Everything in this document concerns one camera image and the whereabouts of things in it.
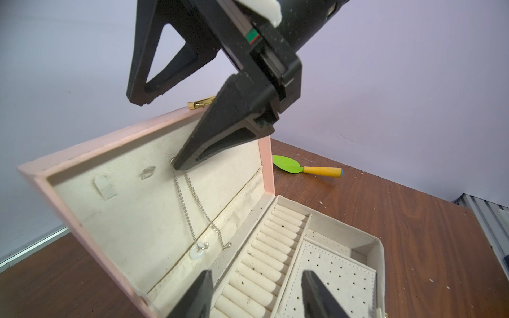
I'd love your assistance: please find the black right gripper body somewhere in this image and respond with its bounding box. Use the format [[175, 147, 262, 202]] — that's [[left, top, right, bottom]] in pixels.
[[197, 1, 345, 115]]

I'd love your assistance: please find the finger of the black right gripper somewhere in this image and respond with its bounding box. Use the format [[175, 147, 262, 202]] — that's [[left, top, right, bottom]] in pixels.
[[173, 74, 278, 171], [127, 1, 221, 106]]

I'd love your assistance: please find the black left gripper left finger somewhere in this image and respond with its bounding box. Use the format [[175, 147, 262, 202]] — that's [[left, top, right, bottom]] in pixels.
[[167, 270, 213, 318]]

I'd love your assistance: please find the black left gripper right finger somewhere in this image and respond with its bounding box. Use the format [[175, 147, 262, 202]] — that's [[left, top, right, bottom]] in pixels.
[[301, 270, 349, 318]]

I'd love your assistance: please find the silver jewelry chain with pendant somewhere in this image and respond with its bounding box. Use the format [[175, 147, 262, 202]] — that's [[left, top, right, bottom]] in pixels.
[[170, 158, 232, 261]]

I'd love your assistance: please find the pink jewelry box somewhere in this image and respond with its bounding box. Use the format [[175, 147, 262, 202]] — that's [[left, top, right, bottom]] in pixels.
[[19, 107, 386, 317]]

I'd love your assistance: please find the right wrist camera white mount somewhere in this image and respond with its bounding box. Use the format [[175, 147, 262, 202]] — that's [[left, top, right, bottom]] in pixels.
[[236, 0, 282, 27]]

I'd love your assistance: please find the green toy trowel yellow handle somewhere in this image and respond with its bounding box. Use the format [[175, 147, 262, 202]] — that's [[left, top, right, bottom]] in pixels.
[[272, 155, 343, 178]]

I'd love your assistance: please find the aluminium mounting rail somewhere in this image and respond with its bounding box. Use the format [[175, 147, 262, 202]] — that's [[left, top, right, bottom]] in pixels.
[[454, 193, 508, 278]]

